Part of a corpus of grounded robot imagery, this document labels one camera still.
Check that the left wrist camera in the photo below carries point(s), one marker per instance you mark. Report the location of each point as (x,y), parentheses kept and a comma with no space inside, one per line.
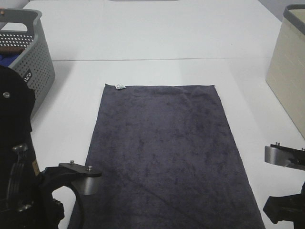
(86,179)

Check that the beige fabric storage bin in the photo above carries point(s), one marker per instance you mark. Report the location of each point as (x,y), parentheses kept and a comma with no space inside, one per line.
(286,73)

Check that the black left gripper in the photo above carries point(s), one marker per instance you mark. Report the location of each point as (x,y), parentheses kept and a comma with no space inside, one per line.
(26,200)

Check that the grey perforated plastic basket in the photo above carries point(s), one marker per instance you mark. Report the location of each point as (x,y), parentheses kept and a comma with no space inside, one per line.
(34,63)

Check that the dark grey towel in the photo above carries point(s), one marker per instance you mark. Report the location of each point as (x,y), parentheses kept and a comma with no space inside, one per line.
(168,161)

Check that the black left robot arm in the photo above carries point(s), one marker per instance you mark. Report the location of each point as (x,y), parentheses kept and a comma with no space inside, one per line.
(16,105)

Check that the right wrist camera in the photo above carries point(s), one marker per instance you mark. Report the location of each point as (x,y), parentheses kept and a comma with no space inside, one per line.
(278,155)

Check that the blue cloth in basket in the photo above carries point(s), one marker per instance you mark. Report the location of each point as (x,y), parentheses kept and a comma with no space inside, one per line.
(7,59)

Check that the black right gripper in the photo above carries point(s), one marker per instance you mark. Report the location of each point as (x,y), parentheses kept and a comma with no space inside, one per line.
(287,208)

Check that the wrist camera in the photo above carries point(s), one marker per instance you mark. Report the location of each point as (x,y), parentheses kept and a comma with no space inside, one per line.
(86,179)
(278,155)

